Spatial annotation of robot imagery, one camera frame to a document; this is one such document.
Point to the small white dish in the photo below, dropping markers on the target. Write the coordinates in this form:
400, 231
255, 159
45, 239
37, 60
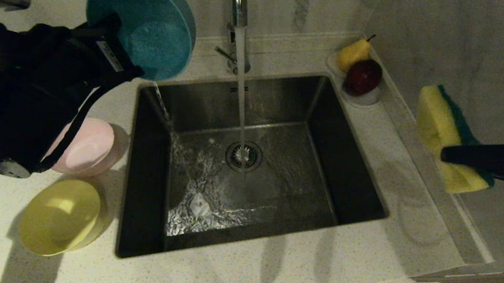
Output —
362, 101

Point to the running water stream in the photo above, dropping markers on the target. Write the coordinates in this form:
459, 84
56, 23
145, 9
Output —
241, 92

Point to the yellow pear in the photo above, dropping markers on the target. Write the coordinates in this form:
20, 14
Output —
352, 54

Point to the pink plastic bowl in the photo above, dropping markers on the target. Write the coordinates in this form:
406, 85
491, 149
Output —
92, 150

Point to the blue plastic bowl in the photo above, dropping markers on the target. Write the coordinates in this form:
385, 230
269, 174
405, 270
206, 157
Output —
160, 29

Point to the yellow plastic bowl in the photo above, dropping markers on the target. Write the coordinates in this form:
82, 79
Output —
59, 219

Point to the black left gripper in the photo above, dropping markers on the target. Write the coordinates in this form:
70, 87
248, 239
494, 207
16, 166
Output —
64, 65

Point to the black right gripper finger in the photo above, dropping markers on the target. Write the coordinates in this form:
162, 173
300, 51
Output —
499, 160

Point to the stainless steel sink basin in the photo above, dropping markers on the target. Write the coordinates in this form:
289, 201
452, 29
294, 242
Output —
324, 179

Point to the green and yellow sponge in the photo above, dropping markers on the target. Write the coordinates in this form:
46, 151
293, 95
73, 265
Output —
437, 121

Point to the round metal drain strainer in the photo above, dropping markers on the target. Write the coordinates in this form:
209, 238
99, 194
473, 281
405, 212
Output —
250, 158

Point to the dark red apple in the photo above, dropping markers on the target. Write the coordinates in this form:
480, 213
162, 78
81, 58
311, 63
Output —
362, 77

